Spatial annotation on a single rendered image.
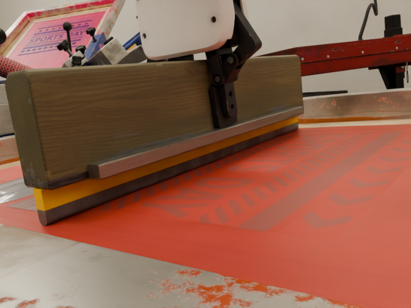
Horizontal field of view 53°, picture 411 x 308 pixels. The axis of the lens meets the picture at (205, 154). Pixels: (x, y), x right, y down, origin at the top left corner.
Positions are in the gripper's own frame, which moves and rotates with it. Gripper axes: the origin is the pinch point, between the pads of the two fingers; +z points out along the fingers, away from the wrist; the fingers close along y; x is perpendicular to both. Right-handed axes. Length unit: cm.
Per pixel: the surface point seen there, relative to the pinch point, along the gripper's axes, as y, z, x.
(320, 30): -66, -7, 202
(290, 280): 17.7, 3.8, -19.7
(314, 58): -26, 2, 91
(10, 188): -12.5, 3.9, -15.1
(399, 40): -9, 1, 121
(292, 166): 9.4, 5.3, -2.1
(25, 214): -4.4, 4.2, -18.2
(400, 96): 12.1, 4.5, 24.8
